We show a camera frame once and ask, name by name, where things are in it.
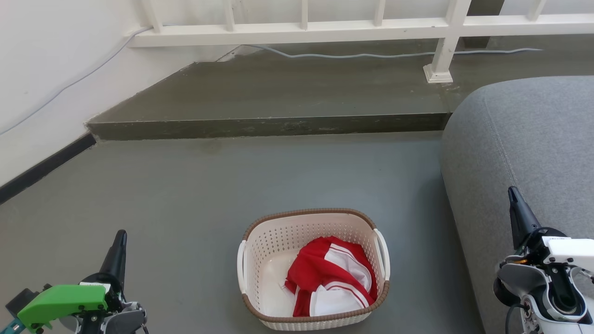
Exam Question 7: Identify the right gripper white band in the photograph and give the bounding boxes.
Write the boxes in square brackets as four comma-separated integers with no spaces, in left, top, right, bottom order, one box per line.
[493,186,594,325]

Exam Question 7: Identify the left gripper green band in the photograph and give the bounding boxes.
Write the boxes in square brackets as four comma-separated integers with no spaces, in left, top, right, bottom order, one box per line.
[5,230,135,334]

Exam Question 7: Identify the cream perforated plastic laundry basket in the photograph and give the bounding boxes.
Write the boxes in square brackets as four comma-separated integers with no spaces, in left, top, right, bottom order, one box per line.
[237,208,391,331]

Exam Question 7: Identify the grey fabric sofa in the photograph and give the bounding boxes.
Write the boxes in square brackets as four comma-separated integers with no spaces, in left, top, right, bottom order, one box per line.
[440,76,594,334]

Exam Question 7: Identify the black skirting board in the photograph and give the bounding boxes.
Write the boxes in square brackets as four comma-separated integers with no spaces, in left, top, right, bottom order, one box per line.
[0,132,97,205]

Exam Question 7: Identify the red and white garment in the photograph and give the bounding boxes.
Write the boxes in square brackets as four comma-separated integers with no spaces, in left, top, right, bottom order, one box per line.
[284,236,379,318]

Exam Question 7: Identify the white metal railing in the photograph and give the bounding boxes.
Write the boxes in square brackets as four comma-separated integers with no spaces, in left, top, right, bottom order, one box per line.
[126,0,594,84]

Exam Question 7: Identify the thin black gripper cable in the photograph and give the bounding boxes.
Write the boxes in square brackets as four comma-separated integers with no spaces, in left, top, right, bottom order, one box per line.
[504,301,529,334]

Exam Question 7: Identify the thin grey wall cable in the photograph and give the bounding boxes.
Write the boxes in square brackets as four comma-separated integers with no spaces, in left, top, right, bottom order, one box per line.
[0,26,543,136]

